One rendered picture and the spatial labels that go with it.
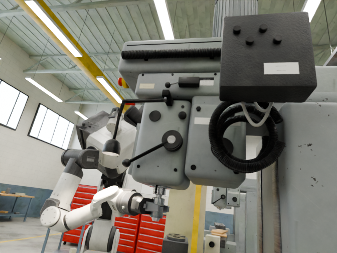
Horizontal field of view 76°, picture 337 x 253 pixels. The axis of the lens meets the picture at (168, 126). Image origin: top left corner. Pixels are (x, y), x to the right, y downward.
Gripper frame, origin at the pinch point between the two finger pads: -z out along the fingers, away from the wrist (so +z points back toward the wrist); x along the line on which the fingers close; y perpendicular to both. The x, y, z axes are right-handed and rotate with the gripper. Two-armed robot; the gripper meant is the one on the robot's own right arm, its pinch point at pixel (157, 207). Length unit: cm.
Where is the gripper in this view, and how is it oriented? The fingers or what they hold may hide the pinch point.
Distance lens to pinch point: 83.3
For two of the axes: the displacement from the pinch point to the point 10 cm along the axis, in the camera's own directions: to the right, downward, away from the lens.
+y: -1.4, 9.3, -3.3
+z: -7.9, 1.0, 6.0
